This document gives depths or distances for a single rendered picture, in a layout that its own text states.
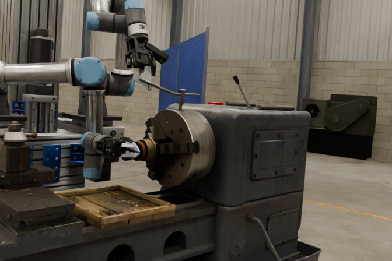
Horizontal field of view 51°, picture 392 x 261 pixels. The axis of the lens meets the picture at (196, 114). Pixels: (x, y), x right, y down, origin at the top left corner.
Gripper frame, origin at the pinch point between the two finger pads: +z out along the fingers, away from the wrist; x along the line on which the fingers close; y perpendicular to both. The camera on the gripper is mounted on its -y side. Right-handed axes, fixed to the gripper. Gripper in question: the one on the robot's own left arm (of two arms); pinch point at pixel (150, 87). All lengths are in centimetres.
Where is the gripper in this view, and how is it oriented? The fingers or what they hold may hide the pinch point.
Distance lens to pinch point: 156.8
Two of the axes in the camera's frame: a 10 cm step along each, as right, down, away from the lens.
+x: 6.7, -2.5, -7.0
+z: 1.6, 9.7, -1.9
